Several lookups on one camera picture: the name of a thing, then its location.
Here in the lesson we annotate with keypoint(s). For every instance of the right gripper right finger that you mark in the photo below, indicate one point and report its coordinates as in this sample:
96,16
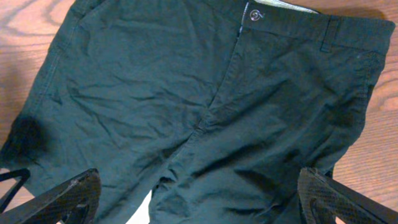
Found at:
323,200

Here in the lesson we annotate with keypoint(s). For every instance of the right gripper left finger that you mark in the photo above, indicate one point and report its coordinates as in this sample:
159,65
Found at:
73,202

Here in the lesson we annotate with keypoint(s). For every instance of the black shorts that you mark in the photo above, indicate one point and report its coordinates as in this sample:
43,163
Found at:
211,107

